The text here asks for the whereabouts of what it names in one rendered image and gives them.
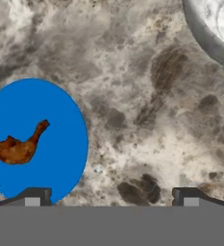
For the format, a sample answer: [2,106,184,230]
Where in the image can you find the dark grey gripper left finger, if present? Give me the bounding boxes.
[0,186,53,208]

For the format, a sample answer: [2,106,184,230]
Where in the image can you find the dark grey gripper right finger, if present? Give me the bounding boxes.
[171,186,224,208]

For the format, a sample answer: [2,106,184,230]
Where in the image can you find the brown chicken drumstick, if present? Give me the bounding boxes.
[0,119,51,165]

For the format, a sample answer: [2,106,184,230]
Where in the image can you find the grey marbled bowl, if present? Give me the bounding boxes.
[182,0,224,69]

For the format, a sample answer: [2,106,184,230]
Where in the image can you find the blue round plate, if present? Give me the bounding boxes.
[0,77,89,205]

